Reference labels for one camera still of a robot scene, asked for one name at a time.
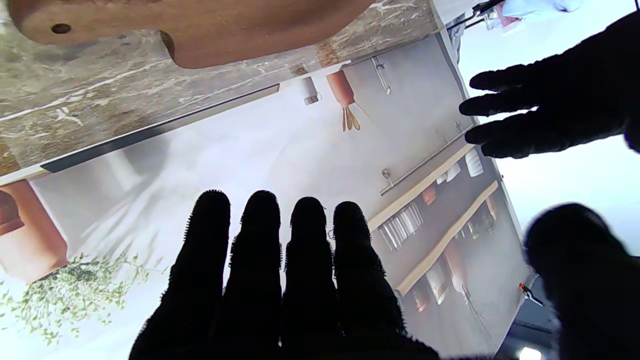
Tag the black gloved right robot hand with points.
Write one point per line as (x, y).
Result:
(310, 300)

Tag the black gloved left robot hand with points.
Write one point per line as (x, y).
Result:
(575, 95)

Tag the printed kitchen backdrop banner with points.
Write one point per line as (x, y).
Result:
(275, 150)

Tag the red spring clamp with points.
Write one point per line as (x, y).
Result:
(529, 294)

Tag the bright studio light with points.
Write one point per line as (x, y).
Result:
(530, 354)

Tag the brown wooden cutting board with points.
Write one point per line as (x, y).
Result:
(200, 25)

